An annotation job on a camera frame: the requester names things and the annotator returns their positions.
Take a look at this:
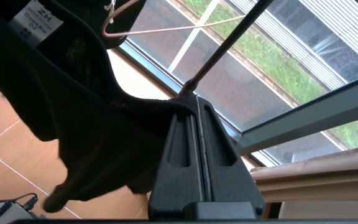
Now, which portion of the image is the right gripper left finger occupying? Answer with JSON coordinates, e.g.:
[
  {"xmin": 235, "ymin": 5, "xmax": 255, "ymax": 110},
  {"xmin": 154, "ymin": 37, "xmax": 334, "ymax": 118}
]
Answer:
[{"xmin": 147, "ymin": 113, "xmax": 204, "ymax": 219}]

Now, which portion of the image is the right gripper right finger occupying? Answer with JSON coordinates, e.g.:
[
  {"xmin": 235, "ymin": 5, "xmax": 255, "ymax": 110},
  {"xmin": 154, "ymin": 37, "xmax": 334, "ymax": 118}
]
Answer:
[{"xmin": 195, "ymin": 96, "xmax": 265, "ymax": 219}]

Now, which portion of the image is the black garment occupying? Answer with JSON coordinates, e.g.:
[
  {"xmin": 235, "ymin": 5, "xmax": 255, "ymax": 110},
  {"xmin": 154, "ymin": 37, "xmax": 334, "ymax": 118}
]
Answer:
[{"xmin": 0, "ymin": 0, "xmax": 199, "ymax": 215}]

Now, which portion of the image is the pink clothes hanger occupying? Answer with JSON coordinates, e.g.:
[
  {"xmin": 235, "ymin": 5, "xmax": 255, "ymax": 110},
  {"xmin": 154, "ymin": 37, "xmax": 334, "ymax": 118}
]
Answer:
[{"xmin": 101, "ymin": 0, "xmax": 247, "ymax": 39}]

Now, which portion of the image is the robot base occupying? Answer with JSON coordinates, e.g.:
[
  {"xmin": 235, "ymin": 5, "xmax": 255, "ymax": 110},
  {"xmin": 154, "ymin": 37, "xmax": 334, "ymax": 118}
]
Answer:
[{"xmin": 0, "ymin": 192, "xmax": 48, "ymax": 224}]

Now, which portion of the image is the black clothes rack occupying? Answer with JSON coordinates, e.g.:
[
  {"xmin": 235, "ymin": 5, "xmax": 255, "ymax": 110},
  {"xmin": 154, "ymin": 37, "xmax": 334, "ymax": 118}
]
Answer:
[{"xmin": 178, "ymin": 0, "xmax": 275, "ymax": 96}]

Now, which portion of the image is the beige curtain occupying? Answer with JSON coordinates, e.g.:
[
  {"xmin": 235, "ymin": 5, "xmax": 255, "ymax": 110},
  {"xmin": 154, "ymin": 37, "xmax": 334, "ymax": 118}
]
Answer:
[{"xmin": 249, "ymin": 144, "xmax": 358, "ymax": 203}]

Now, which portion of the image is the window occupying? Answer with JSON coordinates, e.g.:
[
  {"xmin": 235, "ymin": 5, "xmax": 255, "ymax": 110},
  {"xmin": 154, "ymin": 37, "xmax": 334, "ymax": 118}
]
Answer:
[{"xmin": 116, "ymin": 0, "xmax": 358, "ymax": 167}]

